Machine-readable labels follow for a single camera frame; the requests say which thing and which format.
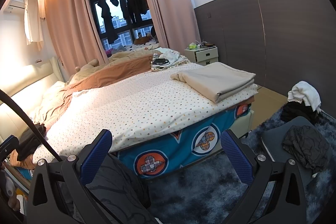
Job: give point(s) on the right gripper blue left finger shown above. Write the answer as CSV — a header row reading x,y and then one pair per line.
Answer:
x,y
93,155

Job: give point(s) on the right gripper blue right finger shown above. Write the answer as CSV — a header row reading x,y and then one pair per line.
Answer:
x,y
238,156

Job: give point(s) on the beige zip jacket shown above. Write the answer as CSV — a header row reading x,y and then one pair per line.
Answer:
x,y
215,81

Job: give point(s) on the dark hanging clothes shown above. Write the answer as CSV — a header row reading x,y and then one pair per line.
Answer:
x,y
121,22

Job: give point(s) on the person left hand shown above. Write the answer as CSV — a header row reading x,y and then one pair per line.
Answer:
x,y
12,195

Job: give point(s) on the black garment on bed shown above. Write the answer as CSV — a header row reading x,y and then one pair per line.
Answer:
x,y
28,143

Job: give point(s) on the dark chair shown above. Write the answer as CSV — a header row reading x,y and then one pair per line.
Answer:
x,y
274,130

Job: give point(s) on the blue patterned bed skirt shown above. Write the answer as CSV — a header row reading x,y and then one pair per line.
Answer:
x,y
178,149

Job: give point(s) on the dark shaggy rug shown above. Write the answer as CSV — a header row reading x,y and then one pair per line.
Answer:
x,y
206,192

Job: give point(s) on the floral dotted white bedsheet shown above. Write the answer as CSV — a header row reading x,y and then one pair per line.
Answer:
x,y
134,110

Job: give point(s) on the cream padded headboard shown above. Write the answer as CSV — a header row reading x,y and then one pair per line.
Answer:
x,y
26,86

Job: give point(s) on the white pillow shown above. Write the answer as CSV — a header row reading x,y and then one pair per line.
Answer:
x,y
50,92

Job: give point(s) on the black crumpled garment on chair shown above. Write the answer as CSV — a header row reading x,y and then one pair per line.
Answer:
x,y
308,146

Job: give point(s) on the rust orange quilt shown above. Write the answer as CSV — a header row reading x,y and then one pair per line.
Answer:
x,y
99,79

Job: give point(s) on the beige blanket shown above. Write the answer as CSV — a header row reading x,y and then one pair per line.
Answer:
x,y
117,58

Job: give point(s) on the white cloth on chair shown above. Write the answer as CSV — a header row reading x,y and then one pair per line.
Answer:
x,y
306,93

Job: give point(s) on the pink curtain left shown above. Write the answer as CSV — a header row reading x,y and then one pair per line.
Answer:
x,y
73,33

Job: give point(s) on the pink curtain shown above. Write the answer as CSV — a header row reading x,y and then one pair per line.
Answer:
x,y
73,33
175,23

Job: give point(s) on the plush toy on sill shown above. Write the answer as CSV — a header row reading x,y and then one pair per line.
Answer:
x,y
143,40

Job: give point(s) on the white bedside drawer cabinet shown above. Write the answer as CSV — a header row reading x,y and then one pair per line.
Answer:
x,y
202,56

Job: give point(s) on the yellow green item on cabinet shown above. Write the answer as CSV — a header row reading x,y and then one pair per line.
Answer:
x,y
192,46

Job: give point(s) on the white hanging shirt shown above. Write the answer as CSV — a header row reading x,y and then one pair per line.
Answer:
x,y
32,24

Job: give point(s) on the pink curtain right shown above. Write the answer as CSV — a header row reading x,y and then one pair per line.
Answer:
x,y
175,23

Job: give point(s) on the cream cloth under cables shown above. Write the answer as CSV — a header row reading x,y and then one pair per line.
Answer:
x,y
167,58

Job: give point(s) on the white wall air conditioner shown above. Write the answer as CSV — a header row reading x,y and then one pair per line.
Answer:
x,y
14,6

